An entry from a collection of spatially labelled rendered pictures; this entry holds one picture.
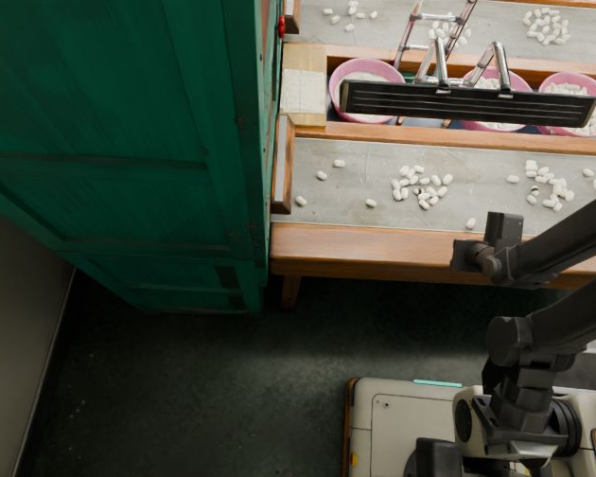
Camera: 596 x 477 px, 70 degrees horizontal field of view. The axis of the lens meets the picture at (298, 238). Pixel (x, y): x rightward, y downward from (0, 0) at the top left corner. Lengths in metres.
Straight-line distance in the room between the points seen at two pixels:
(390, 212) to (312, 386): 0.90
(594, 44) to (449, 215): 0.97
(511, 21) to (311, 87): 0.86
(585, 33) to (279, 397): 1.86
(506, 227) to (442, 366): 1.27
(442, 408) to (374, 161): 0.92
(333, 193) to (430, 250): 0.33
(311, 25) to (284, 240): 0.86
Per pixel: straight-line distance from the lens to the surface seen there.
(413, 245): 1.27
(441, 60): 1.16
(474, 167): 1.50
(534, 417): 0.77
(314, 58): 1.57
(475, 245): 0.94
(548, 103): 1.23
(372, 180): 1.36
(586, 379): 1.06
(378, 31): 1.75
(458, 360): 2.07
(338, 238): 1.23
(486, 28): 1.91
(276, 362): 1.90
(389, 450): 1.68
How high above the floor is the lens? 1.90
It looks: 69 degrees down
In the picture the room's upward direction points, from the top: 9 degrees clockwise
